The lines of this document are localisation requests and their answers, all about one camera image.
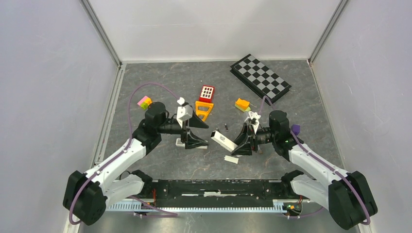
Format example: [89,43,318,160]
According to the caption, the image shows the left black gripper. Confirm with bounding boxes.
[157,109,209,150]

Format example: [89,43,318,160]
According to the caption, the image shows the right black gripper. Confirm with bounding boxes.
[229,123,277,156]

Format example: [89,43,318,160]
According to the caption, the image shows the white remote control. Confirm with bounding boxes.
[175,138,208,150]
[210,131,238,153]

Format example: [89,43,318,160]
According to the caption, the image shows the white battery cover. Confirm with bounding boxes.
[224,155,239,164]

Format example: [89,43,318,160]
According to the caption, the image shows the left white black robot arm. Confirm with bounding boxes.
[63,102,209,226]

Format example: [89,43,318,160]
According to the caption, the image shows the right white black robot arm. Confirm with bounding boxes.
[232,110,378,230]

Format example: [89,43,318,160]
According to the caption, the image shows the orange green toy block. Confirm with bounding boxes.
[235,98,251,112]

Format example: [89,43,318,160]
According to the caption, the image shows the red white window block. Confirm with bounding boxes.
[198,85,215,103]

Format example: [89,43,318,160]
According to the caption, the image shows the purple cube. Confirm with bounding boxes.
[291,124,300,136]

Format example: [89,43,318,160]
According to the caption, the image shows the pink yellow green blocks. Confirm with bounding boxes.
[137,96,153,110]

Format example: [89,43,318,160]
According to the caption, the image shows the black grey checkerboard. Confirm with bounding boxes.
[230,54,291,104]

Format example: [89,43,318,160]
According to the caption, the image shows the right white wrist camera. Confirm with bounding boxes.
[244,111,261,133]

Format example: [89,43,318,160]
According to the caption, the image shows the orange triangular plastic frame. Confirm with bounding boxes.
[195,101,214,121]

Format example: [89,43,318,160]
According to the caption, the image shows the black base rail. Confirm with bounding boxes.
[136,179,301,208]

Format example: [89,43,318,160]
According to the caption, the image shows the white slotted cable duct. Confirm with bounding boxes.
[106,199,287,214]

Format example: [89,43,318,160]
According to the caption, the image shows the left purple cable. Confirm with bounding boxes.
[69,83,181,225]

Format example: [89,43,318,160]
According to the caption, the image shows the purple cable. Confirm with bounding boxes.
[257,96,371,226]
[69,83,181,225]

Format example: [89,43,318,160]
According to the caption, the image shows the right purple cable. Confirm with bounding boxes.
[257,96,371,226]

